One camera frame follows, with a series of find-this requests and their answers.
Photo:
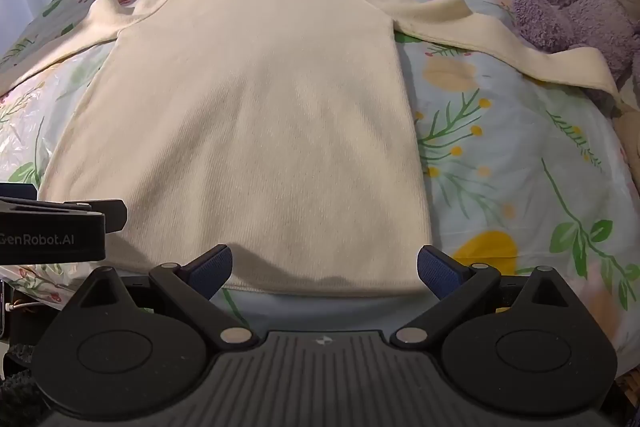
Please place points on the dark knit cloth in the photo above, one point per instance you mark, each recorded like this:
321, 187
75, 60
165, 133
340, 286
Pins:
15, 382

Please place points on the purple teddy bear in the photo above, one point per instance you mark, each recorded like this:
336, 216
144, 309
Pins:
565, 7

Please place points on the cream knit sweater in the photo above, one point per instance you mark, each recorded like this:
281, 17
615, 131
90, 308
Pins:
260, 132

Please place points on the floral bedsheet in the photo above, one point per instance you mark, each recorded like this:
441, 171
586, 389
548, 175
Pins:
500, 147

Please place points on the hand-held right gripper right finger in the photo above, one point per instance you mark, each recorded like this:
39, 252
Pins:
440, 272

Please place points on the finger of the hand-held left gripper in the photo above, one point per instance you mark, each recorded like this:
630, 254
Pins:
114, 216

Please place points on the clear plastic bag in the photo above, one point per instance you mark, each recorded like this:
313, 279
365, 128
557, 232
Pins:
25, 142

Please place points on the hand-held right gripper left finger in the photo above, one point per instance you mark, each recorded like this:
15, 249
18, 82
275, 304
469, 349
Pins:
212, 269

